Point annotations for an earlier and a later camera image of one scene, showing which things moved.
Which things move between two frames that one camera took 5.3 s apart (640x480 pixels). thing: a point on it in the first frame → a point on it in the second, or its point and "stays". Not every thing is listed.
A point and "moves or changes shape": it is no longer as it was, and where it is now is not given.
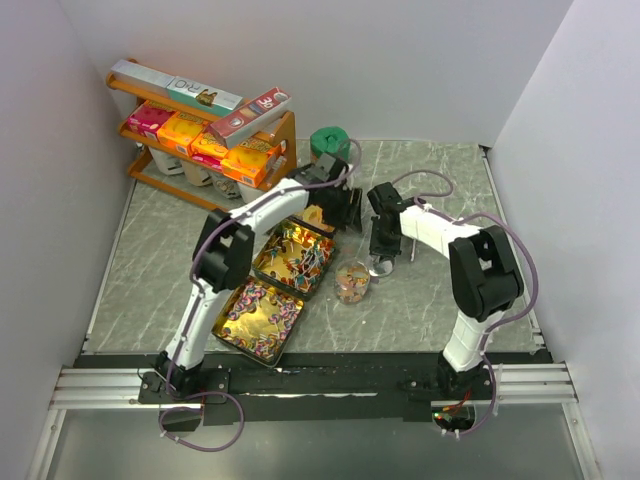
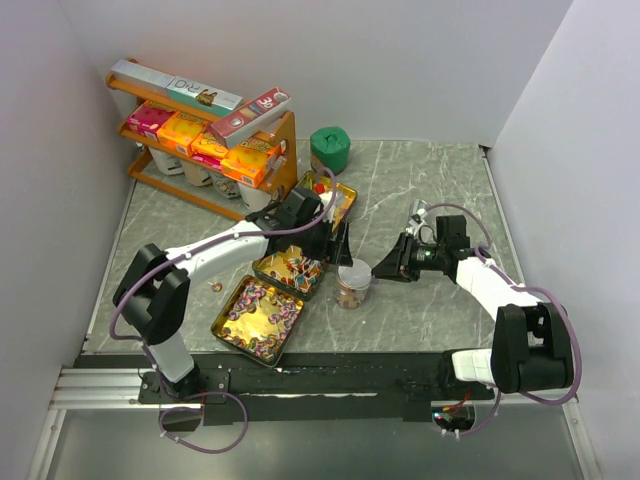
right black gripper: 378,249 → 397,264
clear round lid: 382,268 moves or changes shape
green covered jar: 334,140 stays
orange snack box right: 248,161 stays
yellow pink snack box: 207,150 stays
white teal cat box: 203,95 stays
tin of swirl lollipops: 256,319 stays
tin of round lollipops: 295,257 stays
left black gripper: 348,215 → 340,248
